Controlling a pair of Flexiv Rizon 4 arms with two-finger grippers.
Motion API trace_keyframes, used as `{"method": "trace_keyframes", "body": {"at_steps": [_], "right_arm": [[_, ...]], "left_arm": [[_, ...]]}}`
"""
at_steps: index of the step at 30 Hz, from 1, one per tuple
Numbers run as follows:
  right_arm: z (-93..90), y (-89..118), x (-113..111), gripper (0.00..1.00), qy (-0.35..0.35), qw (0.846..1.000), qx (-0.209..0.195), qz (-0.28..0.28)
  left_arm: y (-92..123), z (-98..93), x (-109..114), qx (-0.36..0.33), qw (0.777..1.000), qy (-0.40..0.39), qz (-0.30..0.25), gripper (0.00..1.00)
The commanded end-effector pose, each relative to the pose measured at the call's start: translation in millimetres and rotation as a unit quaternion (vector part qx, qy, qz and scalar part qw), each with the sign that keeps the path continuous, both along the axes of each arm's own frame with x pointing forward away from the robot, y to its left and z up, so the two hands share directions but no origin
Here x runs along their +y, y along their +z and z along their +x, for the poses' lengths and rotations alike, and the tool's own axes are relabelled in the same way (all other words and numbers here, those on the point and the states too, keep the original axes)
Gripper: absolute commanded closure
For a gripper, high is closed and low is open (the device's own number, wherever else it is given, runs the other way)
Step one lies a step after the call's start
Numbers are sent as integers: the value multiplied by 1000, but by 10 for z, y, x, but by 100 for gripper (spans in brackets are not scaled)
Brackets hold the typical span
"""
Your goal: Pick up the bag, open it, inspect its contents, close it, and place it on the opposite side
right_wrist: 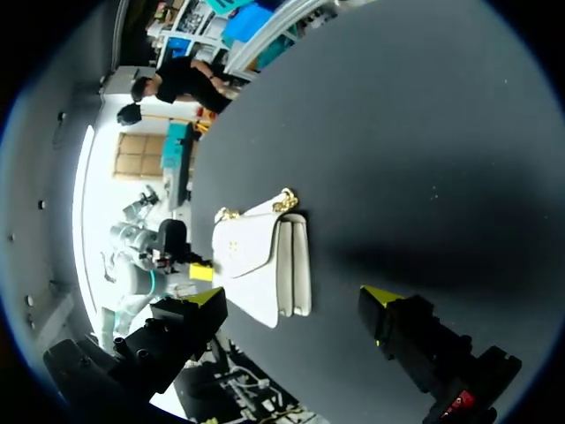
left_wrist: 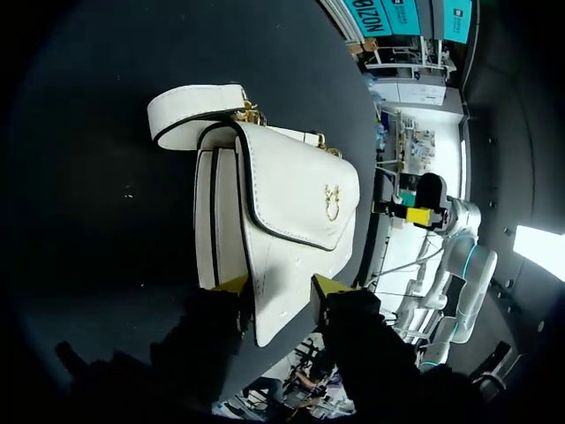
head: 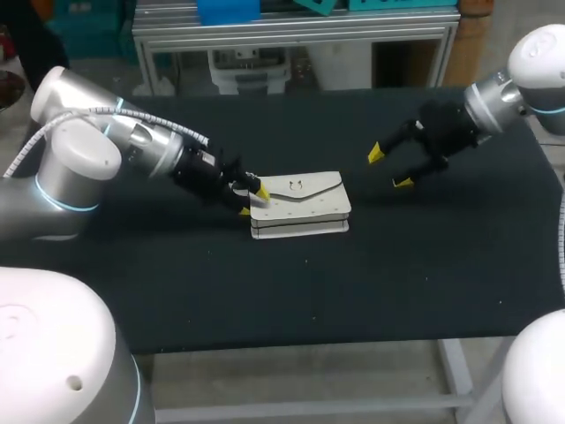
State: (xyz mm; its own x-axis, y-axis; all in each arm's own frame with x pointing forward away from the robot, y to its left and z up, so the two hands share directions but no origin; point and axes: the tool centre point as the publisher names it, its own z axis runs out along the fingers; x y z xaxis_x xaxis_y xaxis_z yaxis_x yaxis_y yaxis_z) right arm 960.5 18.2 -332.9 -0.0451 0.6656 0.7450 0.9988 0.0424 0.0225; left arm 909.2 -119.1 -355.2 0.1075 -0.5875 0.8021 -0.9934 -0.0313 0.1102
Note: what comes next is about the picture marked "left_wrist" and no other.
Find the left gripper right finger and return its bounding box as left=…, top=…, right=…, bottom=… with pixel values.
left=309, top=272, right=423, bottom=398

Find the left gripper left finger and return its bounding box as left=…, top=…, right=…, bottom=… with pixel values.
left=148, top=273, right=256, bottom=390

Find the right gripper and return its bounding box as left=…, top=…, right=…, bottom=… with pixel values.
left=372, top=173, right=455, bottom=233

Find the white handbag with gold clasp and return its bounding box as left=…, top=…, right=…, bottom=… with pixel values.
left=146, top=82, right=361, bottom=349

